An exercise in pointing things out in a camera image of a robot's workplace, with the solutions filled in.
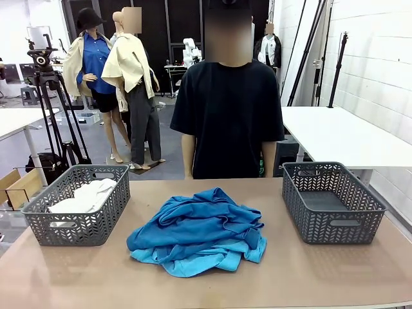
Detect dark blue garment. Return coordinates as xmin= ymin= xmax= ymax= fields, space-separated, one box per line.
xmin=126 ymin=187 xmax=263 ymax=258
xmin=225 ymin=209 xmax=268 ymax=255

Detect light blue garment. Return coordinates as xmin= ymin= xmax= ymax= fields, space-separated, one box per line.
xmin=129 ymin=236 xmax=268 ymax=278

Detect white garment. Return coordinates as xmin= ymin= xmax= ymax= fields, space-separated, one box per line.
xmin=47 ymin=178 xmax=117 ymax=228

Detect person's right forearm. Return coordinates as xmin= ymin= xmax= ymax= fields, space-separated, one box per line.
xmin=181 ymin=133 xmax=196 ymax=180

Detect person's left forearm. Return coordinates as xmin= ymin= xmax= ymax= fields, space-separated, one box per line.
xmin=261 ymin=140 xmax=277 ymax=178

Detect person in black T-shirt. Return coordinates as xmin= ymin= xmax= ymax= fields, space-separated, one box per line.
xmin=169 ymin=0 xmax=286 ymax=180

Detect dark grey plastic stool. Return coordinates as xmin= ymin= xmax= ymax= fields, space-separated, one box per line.
xmin=273 ymin=138 xmax=313 ymax=178

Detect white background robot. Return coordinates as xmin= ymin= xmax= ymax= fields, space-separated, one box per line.
xmin=182 ymin=37 xmax=203 ymax=68

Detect mannequin cream jacket grey trousers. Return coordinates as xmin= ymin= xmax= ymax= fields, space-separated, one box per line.
xmin=101 ymin=6 xmax=167 ymax=171

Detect mannequin white and black jacket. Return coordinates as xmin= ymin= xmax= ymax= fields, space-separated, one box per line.
xmin=252 ymin=23 xmax=283 ymax=81

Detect white box on floor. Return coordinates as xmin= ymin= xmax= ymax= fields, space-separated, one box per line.
xmin=77 ymin=112 xmax=100 ymax=126

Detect large white table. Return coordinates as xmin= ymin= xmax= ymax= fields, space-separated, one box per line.
xmin=280 ymin=106 xmax=412 ymax=187

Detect mannequin blue shirt black hat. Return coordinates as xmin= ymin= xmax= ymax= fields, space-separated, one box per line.
xmin=62 ymin=8 xmax=131 ymax=164

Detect black leaning stand poles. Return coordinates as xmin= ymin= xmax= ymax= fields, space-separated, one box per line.
xmin=279 ymin=0 xmax=334 ymax=107

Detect dark grey plastic basket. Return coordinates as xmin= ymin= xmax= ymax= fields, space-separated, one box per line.
xmin=281 ymin=162 xmax=387 ymax=245
xmin=21 ymin=164 xmax=131 ymax=247

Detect black bag on floor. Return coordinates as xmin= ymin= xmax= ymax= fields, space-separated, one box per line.
xmin=25 ymin=153 xmax=70 ymax=186

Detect black upright stand pole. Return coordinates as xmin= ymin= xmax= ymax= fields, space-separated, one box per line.
xmin=327 ymin=32 xmax=350 ymax=109

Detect brown cardboard panels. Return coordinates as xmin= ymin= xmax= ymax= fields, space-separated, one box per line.
xmin=0 ymin=169 xmax=44 ymax=210

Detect small grey stool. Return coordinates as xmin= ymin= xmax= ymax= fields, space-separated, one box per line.
xmin=21 ymin=86 xmax=39 ymax=106

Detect white table with leg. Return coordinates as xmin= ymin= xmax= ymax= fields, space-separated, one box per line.
xmin=0 ymin=108 xmax=61 ymax=186

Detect black camera tripod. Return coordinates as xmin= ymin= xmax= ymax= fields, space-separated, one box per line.
xmin=25 ymin=33 xmax=93 ymax=167

